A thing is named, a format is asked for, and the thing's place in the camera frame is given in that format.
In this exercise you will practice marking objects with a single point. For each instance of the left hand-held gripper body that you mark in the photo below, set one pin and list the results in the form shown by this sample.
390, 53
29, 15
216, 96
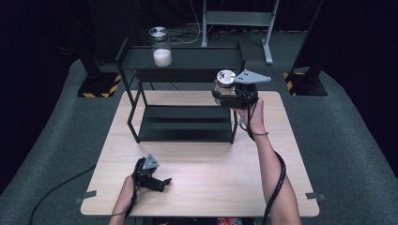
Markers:
144, 173

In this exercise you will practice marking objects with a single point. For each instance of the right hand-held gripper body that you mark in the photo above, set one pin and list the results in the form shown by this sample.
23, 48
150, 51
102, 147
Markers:
247, 93

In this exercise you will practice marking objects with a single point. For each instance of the glass jar with beige powder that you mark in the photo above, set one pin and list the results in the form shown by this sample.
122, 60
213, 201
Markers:
225, 78

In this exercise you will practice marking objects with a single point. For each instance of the black metal shelf rack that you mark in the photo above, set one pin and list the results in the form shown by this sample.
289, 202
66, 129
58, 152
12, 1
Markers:
184, 125

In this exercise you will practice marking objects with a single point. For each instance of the glass jar with white powder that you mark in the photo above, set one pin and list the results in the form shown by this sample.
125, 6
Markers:
162, 56

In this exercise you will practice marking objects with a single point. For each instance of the person's left hand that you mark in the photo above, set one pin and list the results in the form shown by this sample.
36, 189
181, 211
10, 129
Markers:
128, 190

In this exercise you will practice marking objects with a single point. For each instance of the person's right hand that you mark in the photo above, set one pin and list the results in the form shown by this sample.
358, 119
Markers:
256, 120

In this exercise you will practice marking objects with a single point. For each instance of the black stand with striped base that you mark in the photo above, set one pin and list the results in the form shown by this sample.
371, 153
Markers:
308, 84
98, 85

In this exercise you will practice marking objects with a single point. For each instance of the grey tape strip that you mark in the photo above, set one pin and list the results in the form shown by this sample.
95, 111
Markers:
86, 196
315, 196

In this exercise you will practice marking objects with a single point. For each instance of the red patterned cloth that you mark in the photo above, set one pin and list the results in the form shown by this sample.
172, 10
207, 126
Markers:
229, 221

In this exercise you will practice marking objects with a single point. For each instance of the grey metal stand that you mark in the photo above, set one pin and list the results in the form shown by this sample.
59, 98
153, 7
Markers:
239, 18

